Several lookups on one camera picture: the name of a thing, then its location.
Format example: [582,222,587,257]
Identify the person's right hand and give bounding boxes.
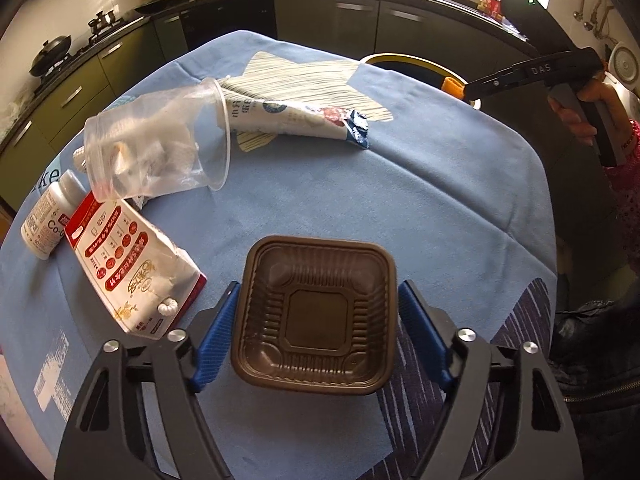
[547,80,637,149]

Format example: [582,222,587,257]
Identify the small dark pot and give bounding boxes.
[89,10,118,33]

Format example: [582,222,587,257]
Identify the black bin with yellow rim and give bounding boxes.
[360,52,483,111]

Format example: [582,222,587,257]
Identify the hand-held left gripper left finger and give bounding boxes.
[54,280,242,480]

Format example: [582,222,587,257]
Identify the kitchen base cabinets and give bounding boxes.
[0,0,546,211]

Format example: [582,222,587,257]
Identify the crumpled plastic bags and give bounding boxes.
[0,92,32,133]

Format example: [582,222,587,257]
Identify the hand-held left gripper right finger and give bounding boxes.
[397,280,586,480]

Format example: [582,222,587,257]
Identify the black frying pan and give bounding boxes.
[134,0,181,15]

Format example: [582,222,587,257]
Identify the white pill bottle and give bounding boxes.
[20,169,91,261]

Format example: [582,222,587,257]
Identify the white round appliance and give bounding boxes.
[605,42,640,93]

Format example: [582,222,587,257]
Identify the clear plastic cup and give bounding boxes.
[82,77,232,206]

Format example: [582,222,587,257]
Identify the person's dark jacket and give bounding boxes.
[547,300,640,480]

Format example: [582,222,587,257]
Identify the brown plastic tray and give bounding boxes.
[231,235,398,396]

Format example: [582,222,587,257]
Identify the gas stove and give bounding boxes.
[30,15,146,96]

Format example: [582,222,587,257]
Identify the black wok with lid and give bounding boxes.
[29,35,73,78]

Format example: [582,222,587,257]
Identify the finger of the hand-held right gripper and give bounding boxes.
[462,62,531,101]

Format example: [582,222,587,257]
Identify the red and white pouch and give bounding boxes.
[65,191,208,342]

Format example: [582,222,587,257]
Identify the white printed snack bag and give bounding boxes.
[220,76,372,148]

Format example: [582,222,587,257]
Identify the blue printed tablecloth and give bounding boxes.
[0,30,558,480]

